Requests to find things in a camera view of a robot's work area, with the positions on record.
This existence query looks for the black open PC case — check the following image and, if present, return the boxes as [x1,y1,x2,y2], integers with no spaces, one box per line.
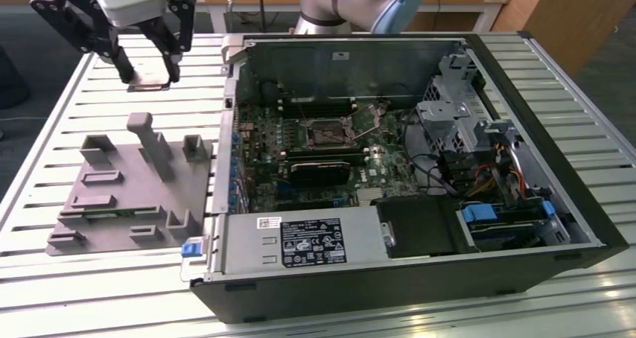
[188,32,631,325]

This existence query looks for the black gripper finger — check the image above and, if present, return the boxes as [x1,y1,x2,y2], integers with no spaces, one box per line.
[138,0,198,84]
[29,0,136,84]

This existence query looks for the CPU socket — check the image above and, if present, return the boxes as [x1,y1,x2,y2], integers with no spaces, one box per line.
[302,118,357,147]

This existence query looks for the coloured wire bundle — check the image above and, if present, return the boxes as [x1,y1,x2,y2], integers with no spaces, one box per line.
[466,165,529,198]

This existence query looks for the thin wire locking lever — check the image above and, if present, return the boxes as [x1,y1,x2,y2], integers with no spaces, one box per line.
[353,123,391,140]

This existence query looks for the wooden cabinet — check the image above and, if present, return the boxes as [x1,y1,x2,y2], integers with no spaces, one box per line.
[518,0,636,79]

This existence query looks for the green motherboard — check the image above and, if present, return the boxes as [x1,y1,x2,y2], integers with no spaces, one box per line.
[231,98,425,213]

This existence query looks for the silver metal drive cage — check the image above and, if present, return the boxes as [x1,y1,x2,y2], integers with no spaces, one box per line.
[413,52,498,157]

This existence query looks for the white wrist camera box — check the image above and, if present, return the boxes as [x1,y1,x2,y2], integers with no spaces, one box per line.
[95,0,168,28]

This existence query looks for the blue disk carrier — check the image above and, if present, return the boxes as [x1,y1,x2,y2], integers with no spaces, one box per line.
[460,201,498,228]

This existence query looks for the grey parts rack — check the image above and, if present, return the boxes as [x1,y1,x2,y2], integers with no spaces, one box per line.
[44,111,218,258]

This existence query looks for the black RAM slots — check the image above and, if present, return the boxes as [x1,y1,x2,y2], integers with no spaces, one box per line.
[279,96,359,118]
[281,149,365,164]

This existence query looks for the silver chipset heatsink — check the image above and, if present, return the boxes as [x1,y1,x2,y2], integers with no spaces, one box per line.
[357,188,386,205]

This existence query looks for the grey power supply unit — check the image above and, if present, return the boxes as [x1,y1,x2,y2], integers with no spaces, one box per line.
[219,206,394,274]

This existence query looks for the black power supply label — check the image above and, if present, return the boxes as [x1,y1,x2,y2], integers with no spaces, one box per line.
[279,216,347,268]

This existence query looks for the blue case latch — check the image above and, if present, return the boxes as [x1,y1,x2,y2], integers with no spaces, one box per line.
[180,242,206,259]

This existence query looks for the black thin wires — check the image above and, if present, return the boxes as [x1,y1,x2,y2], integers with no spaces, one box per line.
[403,153,461,198]

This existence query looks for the black graphics card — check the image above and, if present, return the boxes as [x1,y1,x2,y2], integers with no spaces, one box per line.
[289,161,351,188]

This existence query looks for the black plastic shroud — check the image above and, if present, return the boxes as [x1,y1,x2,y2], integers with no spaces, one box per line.
[371,195,478,259]

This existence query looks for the metal socket cover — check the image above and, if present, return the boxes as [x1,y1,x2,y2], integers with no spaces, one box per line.
[365,101,393,133]

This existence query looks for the silver CPU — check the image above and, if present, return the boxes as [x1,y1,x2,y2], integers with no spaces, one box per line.
[126,69,172,93]

